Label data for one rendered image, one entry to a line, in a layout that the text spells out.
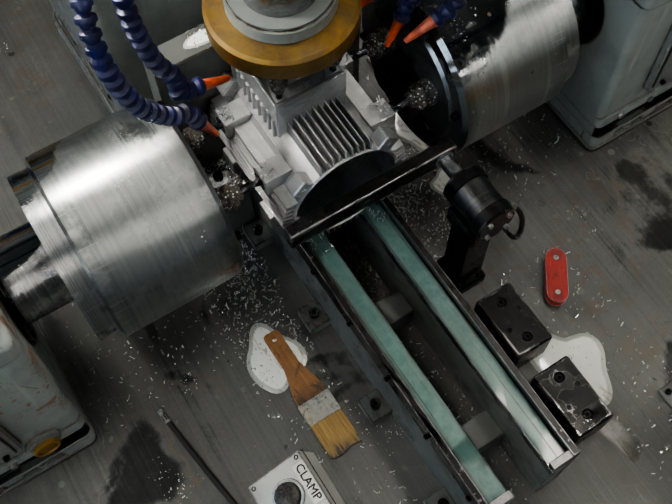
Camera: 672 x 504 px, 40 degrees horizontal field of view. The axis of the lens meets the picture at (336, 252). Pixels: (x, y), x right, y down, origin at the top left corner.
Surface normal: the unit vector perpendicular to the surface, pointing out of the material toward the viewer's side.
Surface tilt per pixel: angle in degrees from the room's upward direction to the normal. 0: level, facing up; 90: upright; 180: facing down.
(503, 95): 73
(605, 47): 90
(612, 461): 0
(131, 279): 58
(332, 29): 0
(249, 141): 0
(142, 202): 25
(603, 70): 90
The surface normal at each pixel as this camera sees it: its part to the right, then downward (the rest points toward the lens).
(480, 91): 0.47, 0.46
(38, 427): 0.54, 0.75
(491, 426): 0.00, -0.44
